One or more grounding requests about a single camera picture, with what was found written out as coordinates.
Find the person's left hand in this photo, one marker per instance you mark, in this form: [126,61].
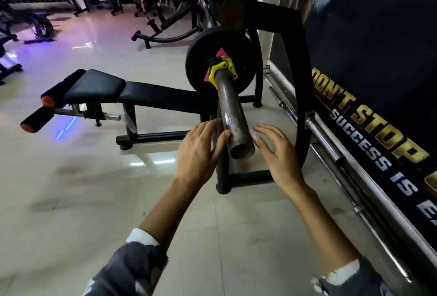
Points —
[194,156]

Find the person's right hand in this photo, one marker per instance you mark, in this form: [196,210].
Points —
[283,162]

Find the person's right thumb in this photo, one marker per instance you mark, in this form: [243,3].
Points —
[262,147]

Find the person's left thumb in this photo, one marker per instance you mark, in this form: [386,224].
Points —
[221,144]

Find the person's left forearm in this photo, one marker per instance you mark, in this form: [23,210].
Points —
[170,210]

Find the person's right forearm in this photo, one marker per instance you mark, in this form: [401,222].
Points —
[321,227]

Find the steel barbell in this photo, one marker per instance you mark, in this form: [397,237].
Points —
[234,115]

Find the thin chrome bar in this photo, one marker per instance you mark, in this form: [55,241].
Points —
[327,169]

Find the black bench press rack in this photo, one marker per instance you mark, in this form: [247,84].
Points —
[300,84]

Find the yellow barbell collar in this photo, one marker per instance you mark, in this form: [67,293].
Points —
[222,67]

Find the black weight plate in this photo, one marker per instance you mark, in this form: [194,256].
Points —
[201,53]

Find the thick chrome bar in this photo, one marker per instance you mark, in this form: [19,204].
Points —
[358,169]

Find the black lever gym machine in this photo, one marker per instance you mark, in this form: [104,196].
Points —
[164,26]

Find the black padded weight bench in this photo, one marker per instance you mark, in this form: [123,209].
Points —
[102,87]

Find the grey white patterned sleeve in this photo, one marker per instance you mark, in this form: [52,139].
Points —
[351,282]
[131,268]

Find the black foam roller orange end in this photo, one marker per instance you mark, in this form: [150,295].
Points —
[58,92]
[36,120]

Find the black exercise bike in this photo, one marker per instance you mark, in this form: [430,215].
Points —
[37,24]

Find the dark wall banner gold lettering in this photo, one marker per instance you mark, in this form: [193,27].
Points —
[375,50]

